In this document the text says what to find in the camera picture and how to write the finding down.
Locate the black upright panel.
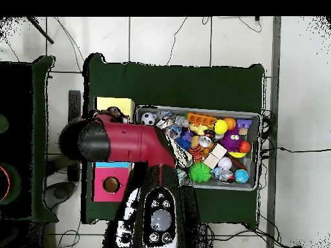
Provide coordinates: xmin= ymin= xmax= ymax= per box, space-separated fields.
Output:
xmin=67 ymin=90 xmax=81 ymax=182

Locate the colourful knotted rag toy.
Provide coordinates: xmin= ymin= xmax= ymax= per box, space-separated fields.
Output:
xmin=89 ymin=105 xmax=129 ymax=124

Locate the white toy baseball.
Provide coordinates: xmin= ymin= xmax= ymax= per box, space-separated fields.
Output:
xmin=217 ymin=156 xmax=233 ymax=171

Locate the silver mesh bin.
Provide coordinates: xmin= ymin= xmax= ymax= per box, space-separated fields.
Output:
xmin=135 ymin=105 xmax=262 ymax=192

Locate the yellow smooth ball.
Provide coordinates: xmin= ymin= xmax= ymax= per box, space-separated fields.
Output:
xmin=213 ymin=119 xmax=229 ymax=136

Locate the black rod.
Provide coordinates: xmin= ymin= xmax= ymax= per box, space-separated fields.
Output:
xmin=25 ymin=16 xmax=55 ymax=45

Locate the red orange ball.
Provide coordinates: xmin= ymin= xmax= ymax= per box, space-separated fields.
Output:
xmin=238 ymin=140 xmax=252 ymax=154

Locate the cream knitted cloth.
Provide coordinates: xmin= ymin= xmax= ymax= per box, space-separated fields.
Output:
xmin=171 ymin=140 xmax=194 ymax=169

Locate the blue globe ball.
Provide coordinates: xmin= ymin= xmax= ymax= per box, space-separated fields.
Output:
xmin=234 ymin=169 xmax=250 ymax=184

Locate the purple furry monster toy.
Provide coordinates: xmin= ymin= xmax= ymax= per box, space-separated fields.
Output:
xmin=220 ymin=127 xmax=244 ymax=153

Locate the black and white soccer ball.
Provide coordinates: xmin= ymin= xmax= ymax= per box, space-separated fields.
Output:
xmin=140 ymin=111 xmax=158 ymax=127

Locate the black cable with plug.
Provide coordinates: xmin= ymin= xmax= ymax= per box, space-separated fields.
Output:
xmin=276 ymin=146 xmax=331 ymax=154

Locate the wooden box with three holes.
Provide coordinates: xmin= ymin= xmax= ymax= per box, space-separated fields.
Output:
xmin=91 ymin=96 xmax=136 ymax=203

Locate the dark grey stand base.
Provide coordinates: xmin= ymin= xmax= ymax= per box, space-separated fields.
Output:
xmin=43 ymin=181 xmax=76 ymax=211

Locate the dark green table cloth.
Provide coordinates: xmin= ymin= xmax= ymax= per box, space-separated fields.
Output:
xmin=0 ymin=55 xmax=59 ymax=223
xmin=81 ymin=52 xmax=265 ymax=228

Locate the orange toy basketball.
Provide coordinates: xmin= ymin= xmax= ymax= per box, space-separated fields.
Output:
xmin=223 ymin=116 xmax=237 ymax=130

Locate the green spiky rubber ball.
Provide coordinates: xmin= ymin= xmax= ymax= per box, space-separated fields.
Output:
xmin=187 ymin=161 xmax=212 ymax=183

